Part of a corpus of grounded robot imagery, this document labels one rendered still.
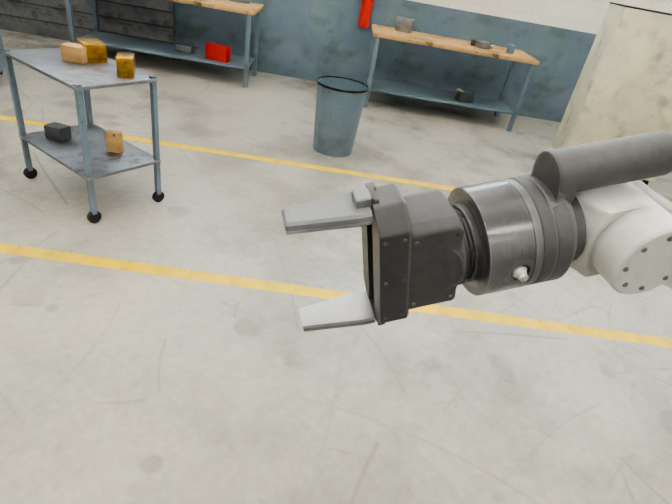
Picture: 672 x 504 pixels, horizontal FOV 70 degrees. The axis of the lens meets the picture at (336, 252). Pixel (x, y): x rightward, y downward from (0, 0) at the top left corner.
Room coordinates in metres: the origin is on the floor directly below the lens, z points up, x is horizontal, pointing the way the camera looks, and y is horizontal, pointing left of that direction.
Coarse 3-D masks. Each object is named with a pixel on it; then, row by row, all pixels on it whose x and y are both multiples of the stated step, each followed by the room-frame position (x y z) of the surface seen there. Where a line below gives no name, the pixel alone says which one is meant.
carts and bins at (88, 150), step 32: (32, 64) 2.71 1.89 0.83; (64, 64) 2.82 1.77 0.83; (96, 64) 2.95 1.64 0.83; (128, 64) 2.80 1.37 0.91; (320, 96) 4.35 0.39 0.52; (352, 96) 4.29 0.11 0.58; (64, 128) 2.91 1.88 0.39; (96, 128) 3.20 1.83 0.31; (320, 128) 4.33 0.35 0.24; (352, 128) 4.36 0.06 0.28; (64, 160) 2.63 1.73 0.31; (96, 160) 2.71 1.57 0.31; (128, 160) 2.79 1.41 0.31; (160, 160) 2.88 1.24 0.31; (160, 192) 2.88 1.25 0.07
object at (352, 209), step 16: (352, 192) 0.31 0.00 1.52; (368, 192) 0.31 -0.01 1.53; (288, 208) 0.30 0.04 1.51; (304, 208) 0.30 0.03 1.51; (320, 208) 0.30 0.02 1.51; (336, 208) 0.30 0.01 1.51; (352, 208) 0.30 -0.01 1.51; (368, 208) 0.30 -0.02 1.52; (288, 224) 0.28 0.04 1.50; (304, 224) 0.29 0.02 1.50; (320, 224) 0.29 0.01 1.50; (336, 224) 0.29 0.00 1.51; (352, 224) 0.29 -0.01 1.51; (368, 224) 0.29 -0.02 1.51
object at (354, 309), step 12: (336, 300) 0.33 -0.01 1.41; (348, 300) 0.33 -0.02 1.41; (360, 300) 0.33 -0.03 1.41; (300, 312) 0.32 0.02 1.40; (312, 312) 0.32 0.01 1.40; (324, 312) 0.32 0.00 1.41; (336, 312) 0.32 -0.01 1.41; (348, 312) 0.32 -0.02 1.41; (360, 312) 0.32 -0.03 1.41; (372, 312) 0.32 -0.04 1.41; (312, 324) 0.30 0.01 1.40; (324, 324) 0.31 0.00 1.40; (336, 324) 0.31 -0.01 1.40; (348, 324) 0.31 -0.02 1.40; (360, 324) 0.31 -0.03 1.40
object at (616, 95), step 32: (0, 32) 4.95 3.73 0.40; (608, 32) 5.37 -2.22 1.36; (640, 32) 5.15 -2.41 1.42; (0, 64) 4.73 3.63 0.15; (608, 64) 5.17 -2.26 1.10; (640, 64) 5.14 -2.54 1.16; (576, 96) 5.53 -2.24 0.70; (608, 96) 5.15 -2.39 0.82; (640, 96) 5.12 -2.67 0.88; (576, 128) 5.17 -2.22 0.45; (608, 128) 5.14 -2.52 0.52; (640, 128) 5.11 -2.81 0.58
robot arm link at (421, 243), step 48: (384, 192) 0.32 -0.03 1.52; (432, 192) 0.34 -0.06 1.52; (480, 192) 0.34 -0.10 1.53; (384, 240) 0.29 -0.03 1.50; (432, 240) 0.30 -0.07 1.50; (480, 240) 0.32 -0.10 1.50; (528, 240) 0.31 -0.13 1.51; (384, 288) 0.30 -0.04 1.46; (432, 288) 0.31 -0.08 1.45; (480, 288) 0.31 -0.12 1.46
